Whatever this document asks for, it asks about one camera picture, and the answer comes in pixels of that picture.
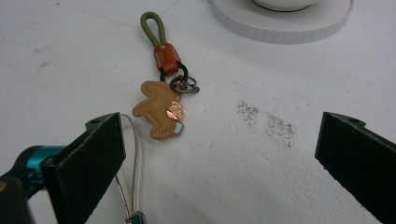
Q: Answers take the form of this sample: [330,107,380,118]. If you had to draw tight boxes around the white table mat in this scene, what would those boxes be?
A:
[0,0,396,224]

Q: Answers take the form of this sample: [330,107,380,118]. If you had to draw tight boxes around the orange and tan leather keychain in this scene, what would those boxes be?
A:
[132,11,201,140]

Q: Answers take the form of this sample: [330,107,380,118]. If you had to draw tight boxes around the white bowl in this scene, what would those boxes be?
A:
[251,0,322,13]

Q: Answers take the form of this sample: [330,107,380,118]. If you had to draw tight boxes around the white key stand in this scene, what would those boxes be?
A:
[207,0,355,46]

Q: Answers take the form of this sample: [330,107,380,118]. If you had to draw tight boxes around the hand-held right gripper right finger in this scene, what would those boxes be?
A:
[314,111,396,224]

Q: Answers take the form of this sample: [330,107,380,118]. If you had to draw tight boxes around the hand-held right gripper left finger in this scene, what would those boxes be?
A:
[40,111,127,224]

